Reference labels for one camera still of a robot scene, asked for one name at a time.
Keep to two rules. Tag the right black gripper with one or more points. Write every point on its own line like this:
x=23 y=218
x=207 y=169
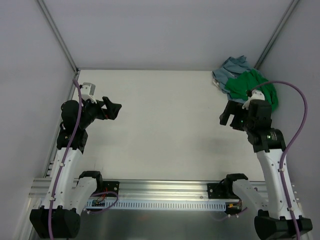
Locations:
x=235 y=116

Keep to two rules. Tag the green t shirt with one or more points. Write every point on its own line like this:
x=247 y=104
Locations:
x=248 y=80

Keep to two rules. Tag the right aluminium frame post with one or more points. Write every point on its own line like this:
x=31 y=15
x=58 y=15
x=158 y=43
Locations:
x=276 y=33

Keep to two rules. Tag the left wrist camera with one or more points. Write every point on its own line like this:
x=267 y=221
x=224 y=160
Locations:
x=87 y=92

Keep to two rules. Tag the left aluminium frame post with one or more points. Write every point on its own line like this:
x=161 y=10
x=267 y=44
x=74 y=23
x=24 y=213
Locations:
x=54 y=28

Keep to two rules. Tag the aluminium frame post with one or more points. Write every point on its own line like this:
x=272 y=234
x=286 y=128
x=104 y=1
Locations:
x=276 y=33
x=54 y=28

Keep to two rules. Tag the blue grey t shirt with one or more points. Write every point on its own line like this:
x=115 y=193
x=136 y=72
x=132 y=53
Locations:
x=232 y=68

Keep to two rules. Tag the white slotted cable duct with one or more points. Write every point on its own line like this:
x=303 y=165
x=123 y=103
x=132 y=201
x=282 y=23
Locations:
x=170 y=205

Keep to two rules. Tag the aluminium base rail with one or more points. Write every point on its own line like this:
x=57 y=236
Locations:
x=162 y=190

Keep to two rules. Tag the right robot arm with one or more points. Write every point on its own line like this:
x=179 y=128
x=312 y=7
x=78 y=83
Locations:
x=279 y=217

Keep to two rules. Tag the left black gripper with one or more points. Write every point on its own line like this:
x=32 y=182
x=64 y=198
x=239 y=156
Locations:
x=104 y=110

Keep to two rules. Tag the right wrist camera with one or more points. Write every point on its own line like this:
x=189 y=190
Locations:
x=255 y=95

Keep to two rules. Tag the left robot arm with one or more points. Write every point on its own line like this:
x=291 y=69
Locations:
x=59 y=216

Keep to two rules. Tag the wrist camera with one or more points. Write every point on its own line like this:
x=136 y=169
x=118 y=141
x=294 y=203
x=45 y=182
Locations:
x=255 y=95
x=87 y=92

